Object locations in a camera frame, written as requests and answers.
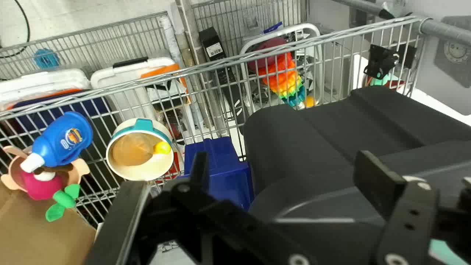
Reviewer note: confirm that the black device with white label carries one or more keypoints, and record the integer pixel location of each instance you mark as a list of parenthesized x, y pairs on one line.
[(212, 44)]

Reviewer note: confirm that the cream pot with teal band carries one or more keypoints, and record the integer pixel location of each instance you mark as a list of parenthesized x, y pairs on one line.
[(148, 173)]

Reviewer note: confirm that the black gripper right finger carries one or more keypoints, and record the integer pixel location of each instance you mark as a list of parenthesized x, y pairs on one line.
[(377, 176)]

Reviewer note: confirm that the pink radish plush green leaves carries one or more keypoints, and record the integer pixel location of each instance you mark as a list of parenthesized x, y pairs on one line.
[(42, 188)]

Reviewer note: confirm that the black plastic storage tote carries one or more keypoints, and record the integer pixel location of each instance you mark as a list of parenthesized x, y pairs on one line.
[(318, 147)]

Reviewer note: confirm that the white plastic case orange trim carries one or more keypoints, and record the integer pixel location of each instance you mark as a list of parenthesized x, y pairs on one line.
[(39, 82), (127, 73)]

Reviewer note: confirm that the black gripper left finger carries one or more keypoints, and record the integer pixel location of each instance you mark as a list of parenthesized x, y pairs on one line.
[(199, 170)]

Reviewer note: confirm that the red toy on lower shelf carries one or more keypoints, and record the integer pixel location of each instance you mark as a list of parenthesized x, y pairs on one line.
[(284, 78)]

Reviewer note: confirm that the small blue round object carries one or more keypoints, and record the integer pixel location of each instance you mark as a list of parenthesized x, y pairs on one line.
[(46, 58)]

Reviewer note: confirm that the brown cardboard box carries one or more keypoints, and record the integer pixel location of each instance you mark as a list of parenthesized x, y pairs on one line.
[(30, 235)]

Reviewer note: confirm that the blue toy detergent bottle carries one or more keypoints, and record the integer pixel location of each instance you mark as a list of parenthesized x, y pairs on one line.
[(61, 139)]

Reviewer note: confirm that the blue plastic bin container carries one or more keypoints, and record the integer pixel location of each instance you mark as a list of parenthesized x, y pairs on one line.
[(221, 162)]

